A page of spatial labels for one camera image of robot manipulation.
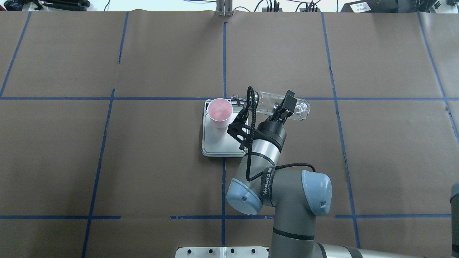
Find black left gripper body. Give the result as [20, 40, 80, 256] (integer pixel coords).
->
[257, 116, 287, 144]

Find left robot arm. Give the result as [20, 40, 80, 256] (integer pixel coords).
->
[227, 94, 458, 258]

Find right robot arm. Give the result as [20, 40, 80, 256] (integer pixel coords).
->
[449, 182, 459, 258]

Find pink cup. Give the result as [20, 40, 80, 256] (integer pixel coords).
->
[207, 98, 234, 129]

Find white digital kitchen scale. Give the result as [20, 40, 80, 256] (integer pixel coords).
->
[202, 98, 246, 158]

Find black box with label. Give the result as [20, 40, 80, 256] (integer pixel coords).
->
[340, 0, 398, 13]

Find brown paper table cover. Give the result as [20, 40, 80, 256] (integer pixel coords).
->
[1, 10, 458, 258]

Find black folded tripod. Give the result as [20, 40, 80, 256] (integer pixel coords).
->
[18, 0, 91, 11]

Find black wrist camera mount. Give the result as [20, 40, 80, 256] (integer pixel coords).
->
[226, 108, 256, 151]

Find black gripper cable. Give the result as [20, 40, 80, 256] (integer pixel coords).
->
[245, 86, 317, 182]

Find aluminium frame post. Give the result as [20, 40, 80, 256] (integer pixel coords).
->
[215, 0, 234, 17]

